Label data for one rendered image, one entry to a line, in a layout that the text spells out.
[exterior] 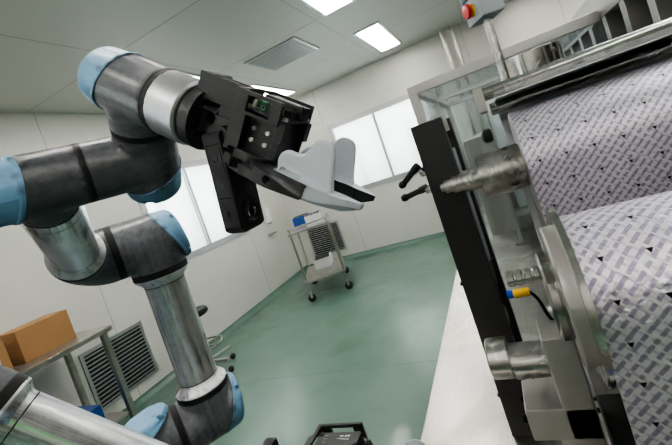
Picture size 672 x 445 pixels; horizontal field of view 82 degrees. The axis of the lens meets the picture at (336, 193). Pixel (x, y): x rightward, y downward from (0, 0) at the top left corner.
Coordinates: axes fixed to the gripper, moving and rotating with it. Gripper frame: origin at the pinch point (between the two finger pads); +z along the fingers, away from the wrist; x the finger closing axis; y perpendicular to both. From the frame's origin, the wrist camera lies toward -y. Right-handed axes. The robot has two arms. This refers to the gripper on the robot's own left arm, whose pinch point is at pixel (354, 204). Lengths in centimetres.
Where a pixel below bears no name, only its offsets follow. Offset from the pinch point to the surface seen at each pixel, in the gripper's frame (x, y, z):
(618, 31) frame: 94, 44, 30
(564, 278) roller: -4.5, 2.8, 17.9
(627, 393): -6.0, -2.5, 24.3
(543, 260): -1.0, 2.5, 17.0
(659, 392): -6.0, -1.4, 25.7
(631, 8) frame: 79, 46, 27
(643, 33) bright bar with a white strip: 24.0, 27.0, 20.8
